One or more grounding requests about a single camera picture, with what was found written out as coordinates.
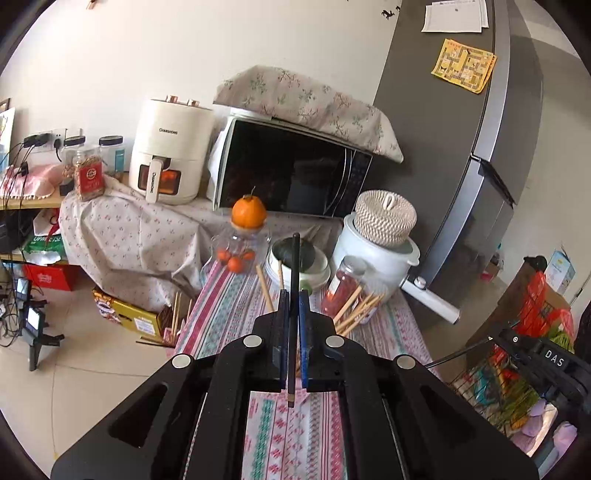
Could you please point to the bunch of wooden chopsticks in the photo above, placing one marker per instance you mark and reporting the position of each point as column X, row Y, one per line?
column 367, row 316

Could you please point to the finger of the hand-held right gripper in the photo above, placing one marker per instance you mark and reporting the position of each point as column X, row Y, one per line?
column 515, row 341

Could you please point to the grey floral cloth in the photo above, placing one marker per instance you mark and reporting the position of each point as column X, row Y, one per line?
column 314, row 101

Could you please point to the chopsticks in pink holder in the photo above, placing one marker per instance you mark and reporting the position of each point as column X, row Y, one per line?
column 360, row 310

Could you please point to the dark chopstick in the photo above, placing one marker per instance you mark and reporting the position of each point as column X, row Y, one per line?
column 457, row 354
column 294, row 258

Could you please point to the brown box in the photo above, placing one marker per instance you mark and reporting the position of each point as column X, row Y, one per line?
column 161, row 327

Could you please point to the woven lidded basket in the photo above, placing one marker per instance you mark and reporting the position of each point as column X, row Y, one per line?
column 385, row 217

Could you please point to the white and blue carton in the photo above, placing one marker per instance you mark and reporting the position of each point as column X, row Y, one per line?
column 559, row 272

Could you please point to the white papers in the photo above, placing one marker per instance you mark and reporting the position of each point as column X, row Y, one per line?
column 455, row 16

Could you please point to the lilac fuzzy cloth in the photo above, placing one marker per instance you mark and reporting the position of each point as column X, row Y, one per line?
column 565, row 434

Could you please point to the white wall power socket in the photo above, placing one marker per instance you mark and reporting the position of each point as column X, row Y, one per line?
column 46, row 138

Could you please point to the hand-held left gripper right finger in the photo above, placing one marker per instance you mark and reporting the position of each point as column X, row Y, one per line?
column 304, row 332

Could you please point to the red box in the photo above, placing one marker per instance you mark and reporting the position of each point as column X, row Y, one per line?
column 48, row 278

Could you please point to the white bowl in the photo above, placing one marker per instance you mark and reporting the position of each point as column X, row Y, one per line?
column 318, row 272

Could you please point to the nut jar with red label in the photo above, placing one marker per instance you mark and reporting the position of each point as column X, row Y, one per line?
column 89, row 177

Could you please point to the clear glass jar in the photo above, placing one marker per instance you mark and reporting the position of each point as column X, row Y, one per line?
column 240, row 240

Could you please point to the cream air fryer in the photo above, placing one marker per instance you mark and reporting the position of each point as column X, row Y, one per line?
column 171, row 138

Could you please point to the yellow paper poster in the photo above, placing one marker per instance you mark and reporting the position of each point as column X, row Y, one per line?
column 464, row 64

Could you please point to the small screen on stand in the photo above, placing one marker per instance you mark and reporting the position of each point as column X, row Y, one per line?
column 22, row 288
column 36, row 318

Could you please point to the clear jar of red berries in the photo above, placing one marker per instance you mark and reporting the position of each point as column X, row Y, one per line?
column 342, row 286

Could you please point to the wooden chopstick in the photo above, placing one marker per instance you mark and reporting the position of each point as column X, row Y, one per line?
column 186, row 316
column 265, row 288
column 174, row 314
column 351, row 301

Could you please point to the patterned red green tablecloth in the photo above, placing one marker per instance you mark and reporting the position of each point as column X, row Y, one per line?
column 231, row 300

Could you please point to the orange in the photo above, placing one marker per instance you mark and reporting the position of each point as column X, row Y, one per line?
column 249, row 212

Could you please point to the small tangerine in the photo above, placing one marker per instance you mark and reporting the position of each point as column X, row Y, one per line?
column 224, row 255
column 235, row 264
column 249, row 254

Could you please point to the dark green squash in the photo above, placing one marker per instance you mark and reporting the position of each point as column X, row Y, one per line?
column 284, row 251

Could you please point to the dark wall sticker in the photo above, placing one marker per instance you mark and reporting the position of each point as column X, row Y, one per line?
column 390, row 13

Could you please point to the white red-flowered cloth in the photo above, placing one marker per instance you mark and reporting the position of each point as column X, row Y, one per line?
column 129, row 240

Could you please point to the pink cloth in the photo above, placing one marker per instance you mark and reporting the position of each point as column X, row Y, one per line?
column 37, row 180

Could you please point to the grey refrigerator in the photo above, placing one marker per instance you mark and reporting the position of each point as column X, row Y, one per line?
column 461, row 161

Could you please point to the black microwave oven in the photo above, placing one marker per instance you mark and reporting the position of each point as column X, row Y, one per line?
column 286, row 170

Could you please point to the picture frame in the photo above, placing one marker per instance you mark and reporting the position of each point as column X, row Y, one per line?
column 5, row 124

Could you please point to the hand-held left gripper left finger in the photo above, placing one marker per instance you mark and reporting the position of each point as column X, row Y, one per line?
column 283, row 332

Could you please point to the wooden shelf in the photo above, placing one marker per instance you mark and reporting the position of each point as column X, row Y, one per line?
column 32, row 202

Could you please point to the yellow snack box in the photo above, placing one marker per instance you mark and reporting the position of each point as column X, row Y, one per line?
column 122, row 314

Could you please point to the green bag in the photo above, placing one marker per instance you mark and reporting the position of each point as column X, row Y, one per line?
column 44, row 247

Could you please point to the clear jar with black lid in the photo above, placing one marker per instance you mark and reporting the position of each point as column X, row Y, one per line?
column 74, row 150
column 112, row 154

